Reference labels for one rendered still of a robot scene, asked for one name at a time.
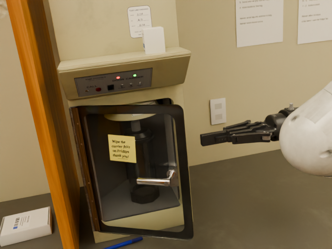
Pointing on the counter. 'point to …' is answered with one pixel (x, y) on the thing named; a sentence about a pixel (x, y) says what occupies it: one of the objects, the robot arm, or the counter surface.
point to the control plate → (146, 81)
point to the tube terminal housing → (111, 47)
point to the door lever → (157, 180)
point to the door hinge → (81, 164)
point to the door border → (85, 168)
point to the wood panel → (48, 113)
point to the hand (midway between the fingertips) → (213, 138)
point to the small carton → (153, 40)
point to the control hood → (179, 64)
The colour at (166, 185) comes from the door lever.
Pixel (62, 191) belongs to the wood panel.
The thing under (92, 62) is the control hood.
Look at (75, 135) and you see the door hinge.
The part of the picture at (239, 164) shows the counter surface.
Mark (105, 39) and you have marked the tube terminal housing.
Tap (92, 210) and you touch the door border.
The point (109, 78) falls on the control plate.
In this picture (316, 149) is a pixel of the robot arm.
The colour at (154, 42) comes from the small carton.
